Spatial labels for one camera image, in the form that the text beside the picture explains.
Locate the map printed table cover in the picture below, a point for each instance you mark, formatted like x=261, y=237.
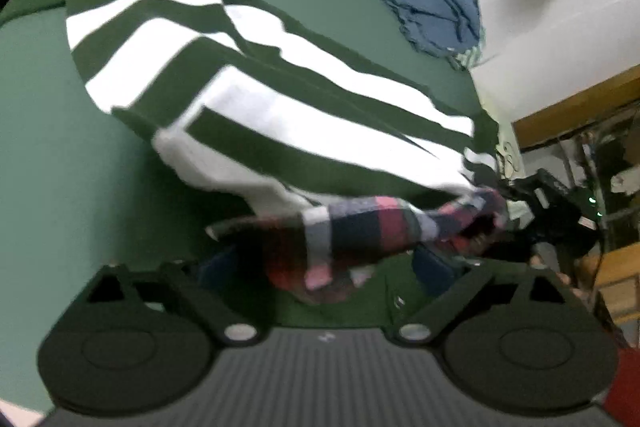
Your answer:
x=510, y=134

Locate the green white striped cloth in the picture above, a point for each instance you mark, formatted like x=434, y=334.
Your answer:
x=470, y=57

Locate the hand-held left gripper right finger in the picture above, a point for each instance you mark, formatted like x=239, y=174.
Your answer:
x=435, y=274

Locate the green table mat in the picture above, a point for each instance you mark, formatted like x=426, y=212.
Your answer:
x=60, y=167

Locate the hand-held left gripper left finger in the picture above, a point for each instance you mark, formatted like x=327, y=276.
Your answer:
x=215, y=272

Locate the red cloth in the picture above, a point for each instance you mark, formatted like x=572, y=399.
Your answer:
x=625, y=387

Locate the wooden door frame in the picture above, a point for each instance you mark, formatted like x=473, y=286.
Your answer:
x=575, y=107

